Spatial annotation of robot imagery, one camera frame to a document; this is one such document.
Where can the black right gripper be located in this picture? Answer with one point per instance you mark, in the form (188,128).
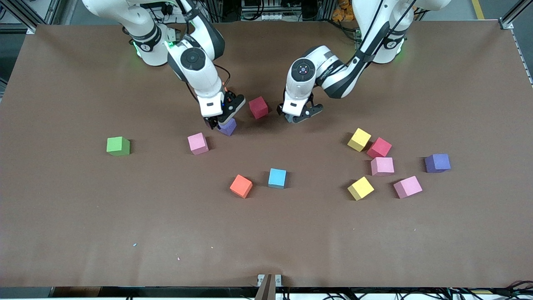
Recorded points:
(212,122)

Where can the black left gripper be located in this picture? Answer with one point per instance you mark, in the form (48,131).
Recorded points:
(279,110)

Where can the purple foam cube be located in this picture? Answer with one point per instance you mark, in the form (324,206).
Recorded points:
(230,128)
(437,163)

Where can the red foam cube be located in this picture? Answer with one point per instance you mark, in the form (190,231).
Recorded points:
(379,148)
(258,107)

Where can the yellow foam cube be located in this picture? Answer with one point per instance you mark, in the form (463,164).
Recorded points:
(360,188)
(359,139)

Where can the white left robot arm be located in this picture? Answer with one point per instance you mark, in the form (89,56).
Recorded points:
(303,70)

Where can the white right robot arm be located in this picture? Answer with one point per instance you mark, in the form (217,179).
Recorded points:
(192,58)

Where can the pink foam cube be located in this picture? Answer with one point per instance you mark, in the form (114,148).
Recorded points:
(198,143)
(382,166)
(407,187)

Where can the blue foam cube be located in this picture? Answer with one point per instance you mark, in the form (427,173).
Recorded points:
(277,178)

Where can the green foam cube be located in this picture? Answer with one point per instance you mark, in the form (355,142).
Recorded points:
(118,146)

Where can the bag of orange objects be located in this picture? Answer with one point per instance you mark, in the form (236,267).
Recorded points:
(341,12)

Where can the dark equipment box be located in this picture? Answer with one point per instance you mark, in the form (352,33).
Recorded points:
(270,6)

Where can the white power strip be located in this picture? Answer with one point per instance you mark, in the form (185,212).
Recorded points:
(168,8)

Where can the metal table bracket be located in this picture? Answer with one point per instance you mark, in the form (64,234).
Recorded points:
(260,278)

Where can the brown camera mount pole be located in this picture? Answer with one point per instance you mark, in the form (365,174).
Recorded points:
(266,291)

